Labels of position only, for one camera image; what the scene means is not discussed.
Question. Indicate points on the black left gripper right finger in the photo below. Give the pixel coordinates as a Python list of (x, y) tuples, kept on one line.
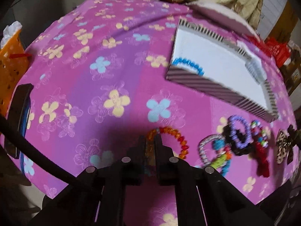
[(170, 170)]

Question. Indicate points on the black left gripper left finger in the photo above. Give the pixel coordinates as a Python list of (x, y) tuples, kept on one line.
[(129, 170)]

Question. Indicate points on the red satin hair bow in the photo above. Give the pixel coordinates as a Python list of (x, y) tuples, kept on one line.
[(259, 153)]

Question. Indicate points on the leopard print hair bow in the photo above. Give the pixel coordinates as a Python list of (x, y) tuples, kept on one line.
[(286, 143)]

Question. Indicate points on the striped white jewelry tray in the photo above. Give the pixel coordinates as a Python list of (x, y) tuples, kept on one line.
[(208, 62)]

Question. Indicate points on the black scrunchie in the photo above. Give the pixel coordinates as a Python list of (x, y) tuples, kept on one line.
[(233, 144)]

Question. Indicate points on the pink floral bed sheet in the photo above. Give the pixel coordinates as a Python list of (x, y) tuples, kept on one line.
[(99, 83)]

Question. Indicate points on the black phone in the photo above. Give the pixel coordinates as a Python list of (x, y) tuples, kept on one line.
[(19, 109)]

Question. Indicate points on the light blue fuzzy scrunchie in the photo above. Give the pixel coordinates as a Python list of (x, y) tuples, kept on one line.
[(255, 68)]

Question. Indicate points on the red frilled cushion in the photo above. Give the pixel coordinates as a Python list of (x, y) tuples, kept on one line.
[(261, 45)]

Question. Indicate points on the orange plastic basket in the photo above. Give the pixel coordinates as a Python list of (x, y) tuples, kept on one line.
[(14, 64)]

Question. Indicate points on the red shopping bag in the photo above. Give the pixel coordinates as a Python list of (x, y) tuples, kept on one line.
[(280, 51)]

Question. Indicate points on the white pillow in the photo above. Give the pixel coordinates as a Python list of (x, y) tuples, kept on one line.
[(223, 16)]

